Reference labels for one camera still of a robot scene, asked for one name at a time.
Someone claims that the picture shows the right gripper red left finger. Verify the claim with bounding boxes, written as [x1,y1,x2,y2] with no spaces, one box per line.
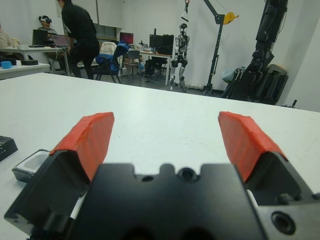
[4,112,115,235]

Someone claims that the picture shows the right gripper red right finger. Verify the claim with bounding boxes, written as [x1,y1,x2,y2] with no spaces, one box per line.
[218,111,315,207]

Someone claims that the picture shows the black foil-topped block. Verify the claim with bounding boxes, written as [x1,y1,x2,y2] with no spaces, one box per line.
[0,135,19,163]

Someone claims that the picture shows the black box white lining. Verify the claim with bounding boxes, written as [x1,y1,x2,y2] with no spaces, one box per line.
[11,148,51,184]

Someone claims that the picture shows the small black floor object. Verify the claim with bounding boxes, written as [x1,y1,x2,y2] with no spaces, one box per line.
[283,99,300,109]

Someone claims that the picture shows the pale green bag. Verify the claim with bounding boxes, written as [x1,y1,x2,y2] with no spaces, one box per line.
[221,69,235,84]

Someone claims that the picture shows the low white side table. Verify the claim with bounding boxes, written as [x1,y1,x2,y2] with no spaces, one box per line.
[0,62,51,81]

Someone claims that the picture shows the white jacket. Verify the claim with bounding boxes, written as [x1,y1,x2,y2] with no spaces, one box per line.
[99,41,118,57]

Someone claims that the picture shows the white office desk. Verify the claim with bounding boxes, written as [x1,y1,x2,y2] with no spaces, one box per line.
[0,46,71,76]

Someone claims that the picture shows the brown wooden chair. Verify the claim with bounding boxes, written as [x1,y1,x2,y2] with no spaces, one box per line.
[122,49,141,78]

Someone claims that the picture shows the chair with blue jacket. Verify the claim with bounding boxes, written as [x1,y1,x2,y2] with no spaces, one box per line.
[95,40,131,85]

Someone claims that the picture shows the laptop with pink screen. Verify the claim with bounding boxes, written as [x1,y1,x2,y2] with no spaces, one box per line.
[51,34,71,49]

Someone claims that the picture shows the black hoist crane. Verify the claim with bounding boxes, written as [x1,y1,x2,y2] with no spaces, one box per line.
[202,0,240,97]

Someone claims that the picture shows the white desk with monitors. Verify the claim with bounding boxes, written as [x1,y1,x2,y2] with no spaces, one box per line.
[127,48,173,87]

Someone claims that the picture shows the standing person black clothes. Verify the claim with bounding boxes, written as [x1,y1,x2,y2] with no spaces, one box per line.
[56,0,101,80]

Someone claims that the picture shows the monitor with red screen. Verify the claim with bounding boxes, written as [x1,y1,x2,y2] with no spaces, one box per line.
[119,31,135,45]

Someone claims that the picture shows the black laptop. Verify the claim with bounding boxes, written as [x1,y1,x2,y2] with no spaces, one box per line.
[28,29,50,48]

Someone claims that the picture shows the silver black humanoid robot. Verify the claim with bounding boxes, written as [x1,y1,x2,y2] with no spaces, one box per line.
[169,23,191,94]

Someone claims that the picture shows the yellow winch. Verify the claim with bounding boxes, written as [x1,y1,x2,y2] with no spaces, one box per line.
[223,11,240,26]

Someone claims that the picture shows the tall black machine column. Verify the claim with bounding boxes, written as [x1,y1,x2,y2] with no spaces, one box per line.
[251,0,288,73]

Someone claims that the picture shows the black equipment case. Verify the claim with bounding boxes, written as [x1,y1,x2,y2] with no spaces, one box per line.
[157,34,175,56]

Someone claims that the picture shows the seated person VR headset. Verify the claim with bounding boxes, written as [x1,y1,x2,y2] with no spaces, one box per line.
[37,15,61,36]

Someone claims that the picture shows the black monitor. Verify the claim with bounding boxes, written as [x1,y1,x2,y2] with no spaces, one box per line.
[149,28,165,49]

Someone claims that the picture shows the seated person beige clothes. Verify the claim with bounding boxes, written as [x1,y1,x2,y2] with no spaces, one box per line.
[0,23,20,48]

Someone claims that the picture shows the hanging hoist strap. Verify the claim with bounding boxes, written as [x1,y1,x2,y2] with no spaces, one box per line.
[180,0,191,23]

